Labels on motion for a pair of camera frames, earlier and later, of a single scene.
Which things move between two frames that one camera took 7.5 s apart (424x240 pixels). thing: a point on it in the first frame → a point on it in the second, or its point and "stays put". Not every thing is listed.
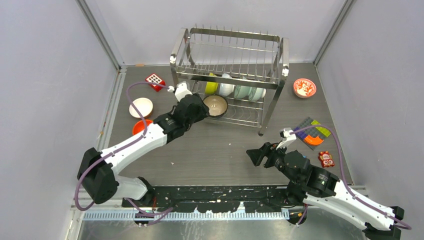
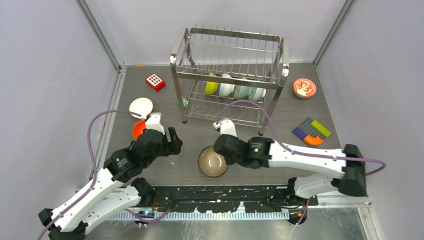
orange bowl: [138, 126] stays put
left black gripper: [203, 112] → [174, 146]
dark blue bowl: [217, 105] → [212, 164]
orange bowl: [137, 128] stays put
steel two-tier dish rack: [237, 72] stays put
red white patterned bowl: [304, 88] stays put
